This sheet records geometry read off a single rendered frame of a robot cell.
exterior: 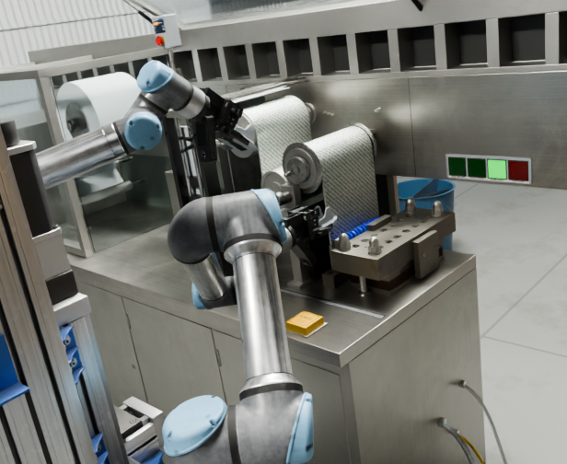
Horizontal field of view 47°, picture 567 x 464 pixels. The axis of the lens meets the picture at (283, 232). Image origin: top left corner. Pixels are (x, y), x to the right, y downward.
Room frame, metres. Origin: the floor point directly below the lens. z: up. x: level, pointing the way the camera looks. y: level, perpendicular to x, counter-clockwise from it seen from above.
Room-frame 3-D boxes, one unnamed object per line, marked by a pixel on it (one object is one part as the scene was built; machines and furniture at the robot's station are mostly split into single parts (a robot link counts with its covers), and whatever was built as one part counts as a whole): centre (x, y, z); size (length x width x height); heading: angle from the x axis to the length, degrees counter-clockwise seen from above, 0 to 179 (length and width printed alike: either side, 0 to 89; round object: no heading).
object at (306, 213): (1.65, -0.04, 1.12); 0.12 x 0.08 x 0.09; 134
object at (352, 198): (1.81, -0.21, 1.11); 0.23 x 0.01 x 0.18; 134
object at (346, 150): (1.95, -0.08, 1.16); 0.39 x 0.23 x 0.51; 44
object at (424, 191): (3.87, -0.90, 0.27); 0.47 x 0.44 x 0.54; 133
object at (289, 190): (1.76, -0.02, 1.05); 0.06 x 0.05 x 0.31; 134
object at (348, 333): (2.47, 0.54, 0.88); 2.52 x 0.66 x 0.04; 44
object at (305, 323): (1.49, -0.02, 0.91); 0.07 x 0.07 x 0.02; 44
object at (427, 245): (1.69, -0.39, 0.96); 0.10 x 0.03 x 0.11; 134
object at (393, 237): (1.75, -0.32, 1.00); 0.40 x 0.16 x 0.06; 134
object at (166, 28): (2.19, 0.28, 1.66); 0.07 x 0.07 x 0.10; 44
